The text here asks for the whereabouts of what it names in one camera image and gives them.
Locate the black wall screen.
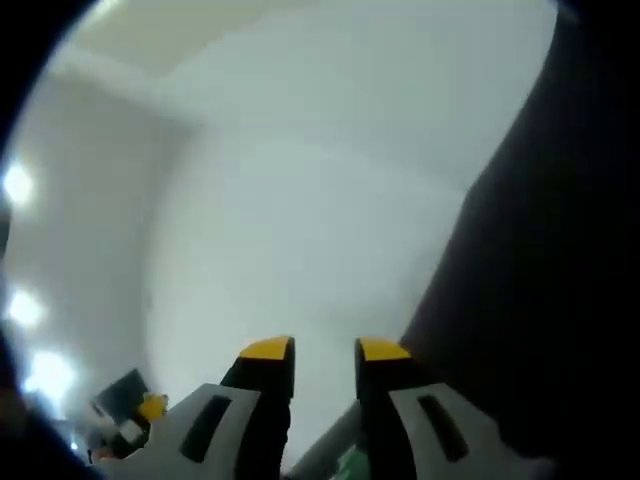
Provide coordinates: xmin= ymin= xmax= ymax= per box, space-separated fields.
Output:
xmin=94 ymin=368 xmax=151 ymax=422

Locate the round ceiling light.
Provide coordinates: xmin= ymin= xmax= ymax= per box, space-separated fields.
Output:
xmin=24 ymin=349 xmax=76 ymax=396
xmin=2 ymin=162 xmax=35 ymax=205
xmin=5 ymin=288 xmax=44 ymax=329

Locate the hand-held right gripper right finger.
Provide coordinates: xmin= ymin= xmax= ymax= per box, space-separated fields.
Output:
xmin=354 ymin=337 xmax=557 ymax=480

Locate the green dustpan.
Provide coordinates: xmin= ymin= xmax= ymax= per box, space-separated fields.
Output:
xmin=337 ymin=441 xmax=372 ymax=475

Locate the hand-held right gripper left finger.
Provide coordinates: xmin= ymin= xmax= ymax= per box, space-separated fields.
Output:
xmin=107 ymin=335 xmax=296 ymax=480

